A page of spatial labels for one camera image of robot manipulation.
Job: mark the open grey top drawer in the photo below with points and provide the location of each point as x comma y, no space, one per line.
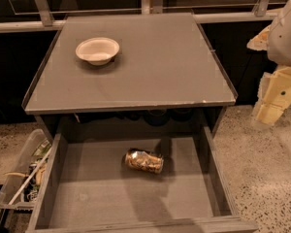
90,189

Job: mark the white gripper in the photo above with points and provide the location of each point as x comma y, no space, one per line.
285,41

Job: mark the metal railing frame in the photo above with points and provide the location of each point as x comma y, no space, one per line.
44,15

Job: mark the orange soda can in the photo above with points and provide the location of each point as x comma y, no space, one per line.
144,160

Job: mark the grey cabinet counter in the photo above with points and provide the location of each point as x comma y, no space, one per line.
165,61

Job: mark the clear plastic storage bin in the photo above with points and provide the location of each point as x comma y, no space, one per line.
21,187

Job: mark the white paper bowl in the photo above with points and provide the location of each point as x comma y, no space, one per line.
97,51

